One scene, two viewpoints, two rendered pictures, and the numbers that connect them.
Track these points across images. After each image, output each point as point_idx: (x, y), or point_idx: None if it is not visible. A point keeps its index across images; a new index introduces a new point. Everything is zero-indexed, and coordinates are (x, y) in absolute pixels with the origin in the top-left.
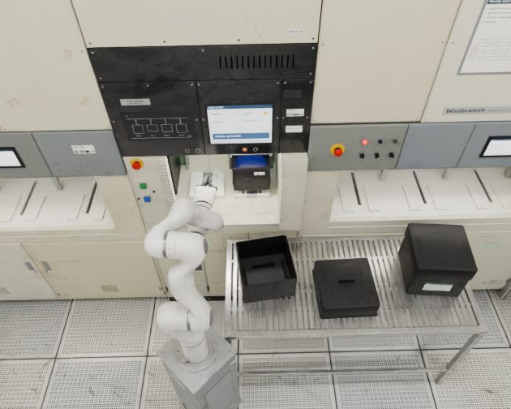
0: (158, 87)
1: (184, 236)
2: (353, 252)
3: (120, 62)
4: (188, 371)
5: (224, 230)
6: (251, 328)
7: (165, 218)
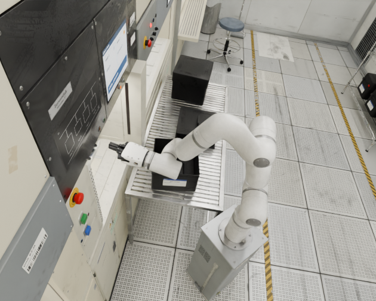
0: (73, 53)
1: (265, 123)
2: (165, 117)
3: (35, 33)
4: (250, 241)
5: (119, 189)
6: (217, 190)
7: (245, 131)
